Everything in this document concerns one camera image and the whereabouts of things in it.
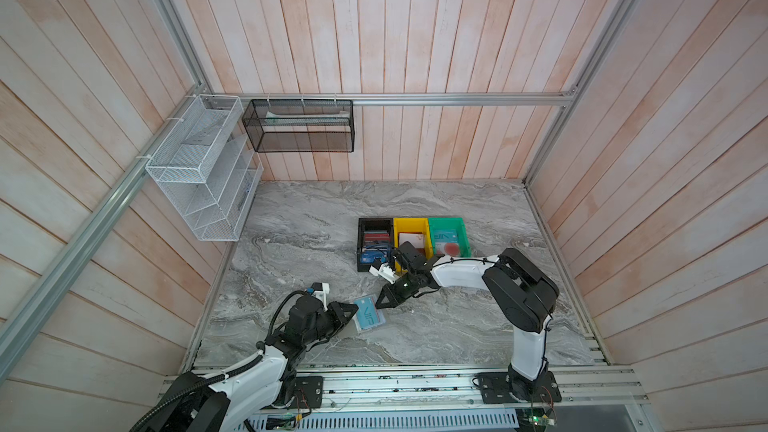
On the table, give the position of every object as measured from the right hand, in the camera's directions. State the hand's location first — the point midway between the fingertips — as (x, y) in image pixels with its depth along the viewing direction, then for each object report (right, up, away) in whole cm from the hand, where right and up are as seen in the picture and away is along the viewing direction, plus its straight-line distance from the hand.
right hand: (378, 305), depth 88 cm
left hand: (-6, -1, -5) cm, 8 cm away
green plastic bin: (+25, +20, +13) cm, 34 cm away
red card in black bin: (-1, +19, +13) cm, 23 cm away
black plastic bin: (-2, +24, +11) cm, 26 cm away
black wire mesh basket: (-27, +59, +16) cm, 67 cm away
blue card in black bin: (-3, +13, +8) cm, 16 cm away
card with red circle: (+24, +16, +9) cm, 30 cm away
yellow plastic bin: (+13, +23, +14) cm, 30 cm away
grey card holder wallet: (-6, -3, -4) cm, 8 cm away
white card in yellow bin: (+13, +19, +14) cm, 27 cm away
